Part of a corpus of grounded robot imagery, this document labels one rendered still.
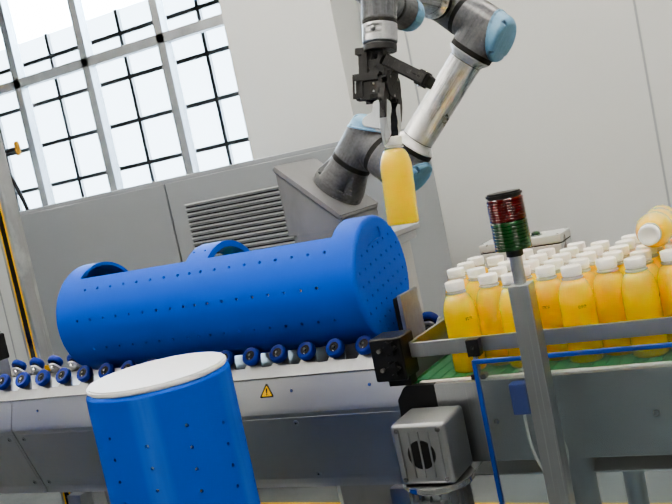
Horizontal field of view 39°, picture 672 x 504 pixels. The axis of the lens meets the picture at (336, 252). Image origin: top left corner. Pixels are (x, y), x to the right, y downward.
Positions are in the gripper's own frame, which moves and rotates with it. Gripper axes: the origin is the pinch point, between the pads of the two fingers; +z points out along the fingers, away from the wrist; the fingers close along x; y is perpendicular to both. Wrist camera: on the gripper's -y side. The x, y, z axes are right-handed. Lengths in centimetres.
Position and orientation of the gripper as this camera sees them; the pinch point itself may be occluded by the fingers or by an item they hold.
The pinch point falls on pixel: (392, 139)
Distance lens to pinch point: 199.2
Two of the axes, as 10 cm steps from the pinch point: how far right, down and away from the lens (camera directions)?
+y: -9.0, 0.4, 4.3
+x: -4.3, -0.2, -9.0
